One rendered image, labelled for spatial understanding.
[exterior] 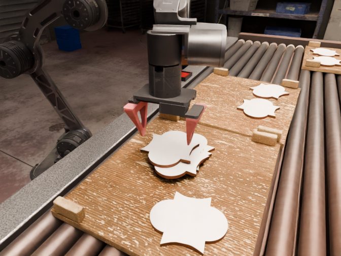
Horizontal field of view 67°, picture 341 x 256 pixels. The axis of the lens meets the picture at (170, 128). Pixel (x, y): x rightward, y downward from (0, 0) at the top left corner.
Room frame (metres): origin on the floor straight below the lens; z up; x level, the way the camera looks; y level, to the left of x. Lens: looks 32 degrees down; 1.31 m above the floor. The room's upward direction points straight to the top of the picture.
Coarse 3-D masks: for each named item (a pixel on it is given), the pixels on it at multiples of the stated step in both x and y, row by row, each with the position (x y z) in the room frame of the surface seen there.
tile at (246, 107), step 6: (246, 102) 0.76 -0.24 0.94; (252, 102) 0.76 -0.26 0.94; (258, 102) 0.76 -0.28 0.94; (264, 102) 0.76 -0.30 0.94; (270, 102) 0.76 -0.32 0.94; (240, 108) 0.72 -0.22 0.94; (246, 108) 0.71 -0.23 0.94; (252, 108) 0.71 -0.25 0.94; (258, 108) 0.71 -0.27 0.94; (264, 108) 0.71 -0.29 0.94; (270, 108) 0.71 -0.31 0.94; (276, 108) 0.71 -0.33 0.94; (246, 114) 0.68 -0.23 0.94; (252, 114) 0.67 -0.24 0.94; (258, 114) 0.67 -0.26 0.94; (264, 114) 0.67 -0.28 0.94; (270, 114) 0.67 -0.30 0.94
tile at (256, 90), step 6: (264, 84) 0.91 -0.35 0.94; (270, 84) 0.91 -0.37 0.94; (252, 90) 0.87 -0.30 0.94; (258, 90) 0.85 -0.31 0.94; (264, 90) 0.85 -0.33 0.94; (270, 90) 0.85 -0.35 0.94; (276, 90) 0.85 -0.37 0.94; (282, 90) 0.85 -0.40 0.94; (258, 96) 0.81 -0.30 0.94; (264, 96) 0.80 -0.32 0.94; (270, 96) 0.80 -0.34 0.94; (276, 96) 0.80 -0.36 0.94; (282, 96) 0.82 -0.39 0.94
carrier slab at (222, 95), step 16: (208, 80) 0.97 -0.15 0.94; (224, 80) 0.97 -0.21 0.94; (240, 80) 0.97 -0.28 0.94; (256, 80) 0.97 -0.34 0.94; (208, 96) 0.82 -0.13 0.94; (224, 96) 0.82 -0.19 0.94; (240, 96) 0.82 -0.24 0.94; (288, 96) 0.82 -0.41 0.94; (208, 112) 0.70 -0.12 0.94; (224, 112) 0.70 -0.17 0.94; (240, 112) 0.70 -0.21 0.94; (288, 112) 0.70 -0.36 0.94; (224, 128) 0.61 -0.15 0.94; (240, 128) 0.61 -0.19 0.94; (256, 128) 0.61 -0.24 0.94; (272, 128) 0.61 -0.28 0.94; (288, 128) 0.61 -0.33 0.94
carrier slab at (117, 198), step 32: (160, 128) 0.61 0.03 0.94; (128, 160) 0.47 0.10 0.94; (224, 160) 0.47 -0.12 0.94; (256, 160) 0.47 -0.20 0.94; (96, 192) 0.37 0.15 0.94; (128, 192) 0.37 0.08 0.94; (160, 192) 0.37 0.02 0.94; (192, 192) 0.37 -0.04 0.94; (224, 192) 0.37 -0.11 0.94; (256, 192) 0.37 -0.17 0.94; (96, 224) 0.30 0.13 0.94; (128, 224) 0.30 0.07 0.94; (256, 224) 0.30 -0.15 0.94
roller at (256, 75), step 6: (270, 48) 1.51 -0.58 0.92; (276, 48) 1.60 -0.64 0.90; (264, 54) 1.40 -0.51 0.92; (270, 54) 1.42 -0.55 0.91; (264, 60) 1.28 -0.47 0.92; (258, 66) 1.20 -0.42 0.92; (264, 66) 1.23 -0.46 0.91; (252, 72) 1.13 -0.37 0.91; (258, 72) 1.12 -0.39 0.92; (252, 78) 1.04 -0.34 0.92; (258, 78) 1.07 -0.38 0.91
